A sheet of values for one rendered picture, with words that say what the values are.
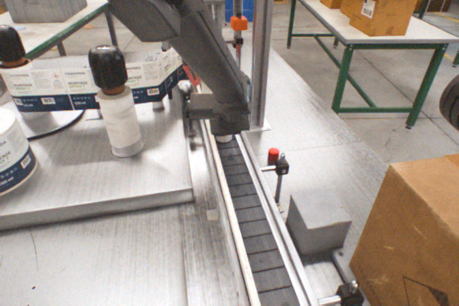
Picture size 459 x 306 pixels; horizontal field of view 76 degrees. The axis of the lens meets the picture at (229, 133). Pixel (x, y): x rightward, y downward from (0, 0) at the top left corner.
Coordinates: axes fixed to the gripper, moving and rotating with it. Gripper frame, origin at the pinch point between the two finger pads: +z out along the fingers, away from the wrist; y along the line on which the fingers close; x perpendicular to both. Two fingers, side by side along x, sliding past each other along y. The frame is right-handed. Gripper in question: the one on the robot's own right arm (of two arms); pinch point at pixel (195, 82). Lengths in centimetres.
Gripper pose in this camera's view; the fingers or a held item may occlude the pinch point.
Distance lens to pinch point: 93.3
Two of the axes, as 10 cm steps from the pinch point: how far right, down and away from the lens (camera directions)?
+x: 9.8, -1.1, 1.6
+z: 0.1, 8.4, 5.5
